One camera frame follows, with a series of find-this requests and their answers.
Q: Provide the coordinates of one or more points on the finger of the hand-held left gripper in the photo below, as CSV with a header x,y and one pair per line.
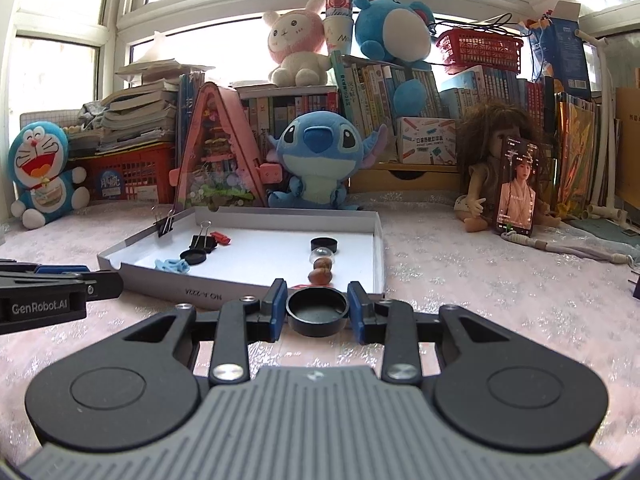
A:
x,y
55,270
102,285

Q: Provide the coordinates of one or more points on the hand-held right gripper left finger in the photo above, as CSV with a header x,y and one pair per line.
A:
x,y
279,310

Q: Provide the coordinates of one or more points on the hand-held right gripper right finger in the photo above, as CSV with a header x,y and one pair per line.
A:
x,y
357,310

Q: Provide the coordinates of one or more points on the black round lid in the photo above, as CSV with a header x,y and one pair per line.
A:
x,y
317,315
324,243

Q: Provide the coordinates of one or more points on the brown nut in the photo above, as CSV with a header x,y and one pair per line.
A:
x,y
320,276
324,263

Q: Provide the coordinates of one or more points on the light blue plastic clip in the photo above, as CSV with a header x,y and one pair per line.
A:
x,y
162,264
181,266

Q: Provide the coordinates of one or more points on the clear plastic dome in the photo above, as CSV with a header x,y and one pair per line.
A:
x,y
321,254

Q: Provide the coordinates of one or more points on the white cardboard box tray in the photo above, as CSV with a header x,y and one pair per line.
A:
x,y
260,245

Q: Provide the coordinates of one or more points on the red plastic clip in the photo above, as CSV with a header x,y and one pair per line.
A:
x,y
220,238

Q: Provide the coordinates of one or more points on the small black round cap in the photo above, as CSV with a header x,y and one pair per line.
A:
x,y
193,257

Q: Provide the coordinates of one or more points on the black binder clip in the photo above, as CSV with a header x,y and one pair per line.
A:
x,y
204,244
164,227

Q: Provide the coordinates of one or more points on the blue cat robot plush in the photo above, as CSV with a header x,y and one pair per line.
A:
x,y
40,160

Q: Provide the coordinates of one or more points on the large red plastic basket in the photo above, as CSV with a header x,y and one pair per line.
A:
x,y
140,170

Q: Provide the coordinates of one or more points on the wooden drawer box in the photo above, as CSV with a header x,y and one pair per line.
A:
x,y
400,180

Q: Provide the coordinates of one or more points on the pink snowflake tablecloth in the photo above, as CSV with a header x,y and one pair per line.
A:
x,y
500,285

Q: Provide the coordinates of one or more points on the crumpled silver bag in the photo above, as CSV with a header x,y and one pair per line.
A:
x,y
94,114

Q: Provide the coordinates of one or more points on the pink triangular house model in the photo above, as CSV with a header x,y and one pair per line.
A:
x,y
215,160

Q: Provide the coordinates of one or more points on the blue alien plush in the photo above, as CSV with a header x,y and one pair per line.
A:
x,y
320,145

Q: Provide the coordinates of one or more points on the stack of papers and books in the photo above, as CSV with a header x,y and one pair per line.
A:
x,y
140,110

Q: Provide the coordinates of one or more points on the white printed carton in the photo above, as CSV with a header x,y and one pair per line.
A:
x,y
425,142

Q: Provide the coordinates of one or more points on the smartphone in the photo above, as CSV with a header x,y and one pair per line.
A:
x,y
517,190

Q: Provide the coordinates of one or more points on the brown haired doll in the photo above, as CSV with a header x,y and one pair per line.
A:
x,y
485,125

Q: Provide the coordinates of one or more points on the row of upright books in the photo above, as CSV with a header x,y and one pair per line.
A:
x,y
370,85

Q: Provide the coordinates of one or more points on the pale blue cloth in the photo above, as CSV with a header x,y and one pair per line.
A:
x,y
600,230

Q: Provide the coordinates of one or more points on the shiny colourful folders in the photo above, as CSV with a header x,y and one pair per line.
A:
x,y
575,150

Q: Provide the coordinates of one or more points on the pink rabbit plush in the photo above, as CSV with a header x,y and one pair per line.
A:
x,y
295,40

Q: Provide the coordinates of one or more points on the black power adapter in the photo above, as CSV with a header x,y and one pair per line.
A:
x,y
636,285

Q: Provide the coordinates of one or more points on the paper cup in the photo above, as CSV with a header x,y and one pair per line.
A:
x,y
339,25

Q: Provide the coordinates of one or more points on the blue round plush toy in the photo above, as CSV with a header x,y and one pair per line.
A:
x,y
390,25

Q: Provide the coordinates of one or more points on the small red plastic basket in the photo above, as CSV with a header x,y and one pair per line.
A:
x,y
480,50

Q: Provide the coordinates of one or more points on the white pipe rack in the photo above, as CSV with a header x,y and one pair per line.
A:
x,y
607,135

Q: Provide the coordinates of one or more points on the brown cardboard board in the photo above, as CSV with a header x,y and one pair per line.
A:
x,y
630,150

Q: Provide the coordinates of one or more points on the tall blue carton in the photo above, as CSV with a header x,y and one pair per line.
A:
x,y
565,50

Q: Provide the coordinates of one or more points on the white window frame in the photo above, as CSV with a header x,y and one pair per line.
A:
x,y
225,0

